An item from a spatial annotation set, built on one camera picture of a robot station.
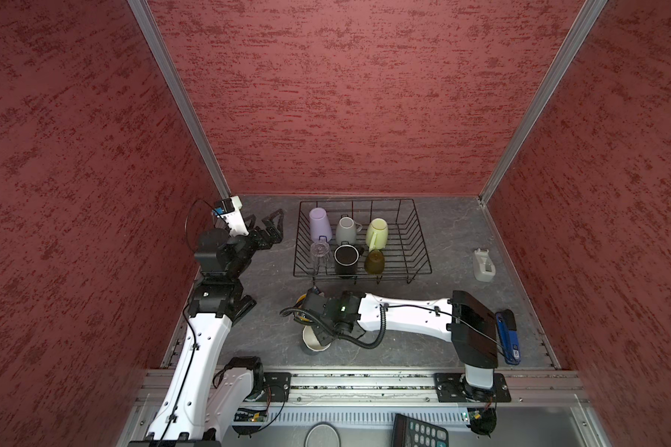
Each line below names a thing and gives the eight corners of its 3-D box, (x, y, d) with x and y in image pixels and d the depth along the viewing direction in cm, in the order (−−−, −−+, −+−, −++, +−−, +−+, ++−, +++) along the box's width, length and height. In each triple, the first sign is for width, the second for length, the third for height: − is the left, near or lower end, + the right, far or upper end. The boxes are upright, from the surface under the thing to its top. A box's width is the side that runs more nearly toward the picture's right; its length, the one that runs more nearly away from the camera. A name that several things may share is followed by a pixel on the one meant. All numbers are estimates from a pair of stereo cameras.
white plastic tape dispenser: (476, 281, 98) (481, 275, 94) (467, 255, 105) (471, 249, 102) (493, 281, 98) (499, 275, 94) (483, 255, 105) (488, 249, 102)
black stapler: (229, 323, 88) (223, 317, 83) (250, 300, 93) (246, 293, 89) (234, 328, 87) (229, 322, 83) (256, 304, 92) (252, 297, 88)
